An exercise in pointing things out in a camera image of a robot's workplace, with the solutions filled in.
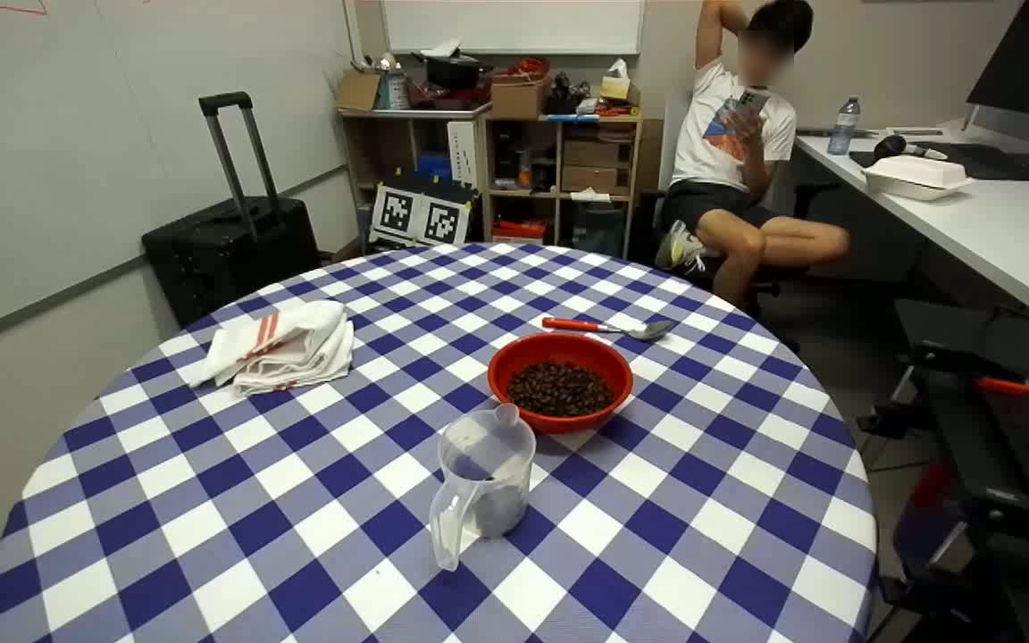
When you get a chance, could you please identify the red handled metal spoon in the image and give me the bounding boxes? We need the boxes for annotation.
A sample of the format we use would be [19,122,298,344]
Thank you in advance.
[543,319,670,344]

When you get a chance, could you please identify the red bowl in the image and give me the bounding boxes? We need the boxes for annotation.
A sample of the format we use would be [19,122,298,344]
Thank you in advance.
[484,332,632,437]

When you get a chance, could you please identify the coffee beans in bowl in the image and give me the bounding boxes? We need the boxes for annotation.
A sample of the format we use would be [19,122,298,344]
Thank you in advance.
[511,362,611,419]

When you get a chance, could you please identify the clear plastic jug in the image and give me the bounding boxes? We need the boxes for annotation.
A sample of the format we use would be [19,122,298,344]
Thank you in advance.
[430,403,536,573]

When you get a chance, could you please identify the wooden shelving unit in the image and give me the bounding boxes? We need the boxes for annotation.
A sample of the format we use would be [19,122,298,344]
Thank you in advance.
[343,108,656,256]

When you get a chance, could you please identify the fiducial marker board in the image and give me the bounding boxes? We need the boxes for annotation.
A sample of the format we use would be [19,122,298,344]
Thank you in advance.
[369,181,476,245]

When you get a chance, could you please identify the white red striped cloth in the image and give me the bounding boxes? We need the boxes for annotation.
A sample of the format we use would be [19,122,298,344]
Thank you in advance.
[200,301,352,392]

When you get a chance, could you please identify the blue white checkered tablecloth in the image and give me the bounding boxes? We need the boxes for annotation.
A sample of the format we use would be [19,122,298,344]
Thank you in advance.
[0,245,875,643]

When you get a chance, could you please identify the cardboard box on shelf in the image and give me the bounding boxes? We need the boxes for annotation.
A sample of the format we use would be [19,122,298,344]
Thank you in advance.
[336,70,380,113]

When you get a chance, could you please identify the black rolling suitcase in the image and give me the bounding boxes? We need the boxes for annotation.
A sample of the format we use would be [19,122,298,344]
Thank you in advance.
[144,89,320,326]

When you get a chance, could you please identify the seated person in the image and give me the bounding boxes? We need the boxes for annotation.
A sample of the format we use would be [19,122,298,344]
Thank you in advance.
[656,0,850,308]

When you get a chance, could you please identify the clear water bottle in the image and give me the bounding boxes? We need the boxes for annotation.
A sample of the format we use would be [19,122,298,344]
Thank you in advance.
[827,95,861,158]

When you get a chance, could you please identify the white desk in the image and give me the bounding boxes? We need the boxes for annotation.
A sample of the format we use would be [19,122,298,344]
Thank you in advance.
[798,134,1029,308]

